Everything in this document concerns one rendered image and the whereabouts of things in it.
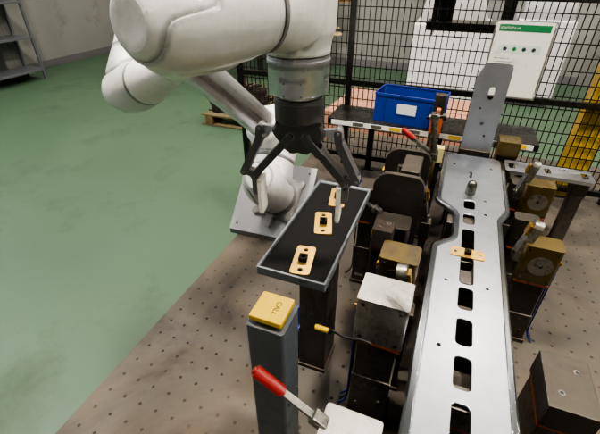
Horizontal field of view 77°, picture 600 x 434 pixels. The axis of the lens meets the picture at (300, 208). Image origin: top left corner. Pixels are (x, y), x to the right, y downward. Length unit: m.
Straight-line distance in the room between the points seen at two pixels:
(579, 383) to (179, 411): 0.87
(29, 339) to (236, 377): 1.57
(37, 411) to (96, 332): 0.43
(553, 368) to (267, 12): 0.76
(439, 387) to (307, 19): 0.65
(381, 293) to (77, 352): 1.83
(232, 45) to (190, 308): 1.03
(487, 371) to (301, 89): 0.62
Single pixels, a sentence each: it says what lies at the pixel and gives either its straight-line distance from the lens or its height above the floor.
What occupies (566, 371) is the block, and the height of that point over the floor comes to 1.03.
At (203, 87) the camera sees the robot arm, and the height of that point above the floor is 1.36.
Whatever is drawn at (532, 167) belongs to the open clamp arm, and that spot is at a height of 1.10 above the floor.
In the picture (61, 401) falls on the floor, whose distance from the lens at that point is 2.19.
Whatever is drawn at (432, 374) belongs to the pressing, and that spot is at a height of 1.00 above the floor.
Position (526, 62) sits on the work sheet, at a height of 1.30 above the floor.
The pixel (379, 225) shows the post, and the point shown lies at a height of 1.10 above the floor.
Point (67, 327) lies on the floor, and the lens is 2.49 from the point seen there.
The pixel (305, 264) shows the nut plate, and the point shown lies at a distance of 0.74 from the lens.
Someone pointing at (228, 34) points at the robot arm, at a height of 1.59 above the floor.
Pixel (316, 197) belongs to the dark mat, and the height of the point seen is 1.16.
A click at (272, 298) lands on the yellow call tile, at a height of 1.16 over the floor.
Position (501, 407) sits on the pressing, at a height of 1.00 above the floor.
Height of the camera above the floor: 1.65
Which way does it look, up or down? 33 degrees down
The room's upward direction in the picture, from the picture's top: straight up
